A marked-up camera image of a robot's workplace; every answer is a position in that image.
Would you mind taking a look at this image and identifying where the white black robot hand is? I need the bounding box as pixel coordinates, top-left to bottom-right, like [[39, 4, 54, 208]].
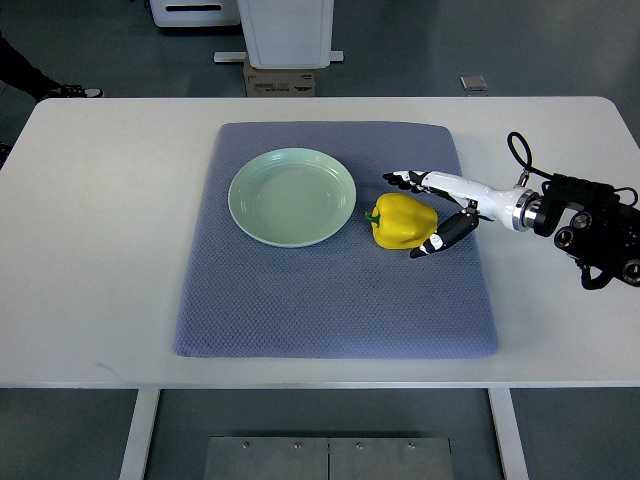
[[383, 171, 541, 258]]

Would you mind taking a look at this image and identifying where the yellow bell pepper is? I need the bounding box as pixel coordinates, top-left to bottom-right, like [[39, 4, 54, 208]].
[[364, 193, 438, 250]]

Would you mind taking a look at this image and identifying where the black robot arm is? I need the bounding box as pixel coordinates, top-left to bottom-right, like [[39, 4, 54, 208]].
[[507, 132, 639, 290]]

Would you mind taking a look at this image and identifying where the small grey floor plate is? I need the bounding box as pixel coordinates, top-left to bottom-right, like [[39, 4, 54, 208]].
[[459, 75, 488, 92]]

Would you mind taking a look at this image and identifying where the light green plate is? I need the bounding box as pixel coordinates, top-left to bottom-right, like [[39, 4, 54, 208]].
[[228, 148, 356, 248]]

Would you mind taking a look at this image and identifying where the blue-grey quilted mat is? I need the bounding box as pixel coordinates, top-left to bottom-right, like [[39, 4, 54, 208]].
[[174, 121, 498, 359]]

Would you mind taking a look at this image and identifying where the right white table leg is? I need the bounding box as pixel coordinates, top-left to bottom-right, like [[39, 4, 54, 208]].
[[488, 388, 529, 480]]

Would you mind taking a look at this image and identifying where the white table leg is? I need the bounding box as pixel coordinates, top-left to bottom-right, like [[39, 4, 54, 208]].
[[488, 388, 529, 480], [119, 388, 160, 480]]

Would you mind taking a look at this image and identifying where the cardboard box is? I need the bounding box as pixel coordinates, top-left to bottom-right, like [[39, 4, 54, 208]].
[[243, 58, 316, 98]]

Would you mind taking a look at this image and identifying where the white appliance with slot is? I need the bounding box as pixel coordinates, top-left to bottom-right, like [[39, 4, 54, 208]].
[[148, 0, 241, 28]]

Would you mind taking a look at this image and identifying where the black white sneaker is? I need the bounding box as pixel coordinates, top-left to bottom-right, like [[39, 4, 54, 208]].
[[43, 84, 104, 100]]

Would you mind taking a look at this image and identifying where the left white table leg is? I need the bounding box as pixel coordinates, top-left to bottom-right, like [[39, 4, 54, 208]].
[[119, 388, 160, 480]]

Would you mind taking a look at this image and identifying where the person in dark clothes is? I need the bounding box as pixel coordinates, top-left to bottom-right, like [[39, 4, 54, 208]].
[[0, 36, 61, 101]]

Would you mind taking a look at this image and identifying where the white pedestal base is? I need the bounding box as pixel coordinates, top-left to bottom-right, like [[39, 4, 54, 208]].
[[213, 0, 344, 70]]

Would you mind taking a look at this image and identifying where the grey metal base plate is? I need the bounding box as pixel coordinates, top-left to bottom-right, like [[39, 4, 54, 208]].
[[204, 437, 454, 479]]

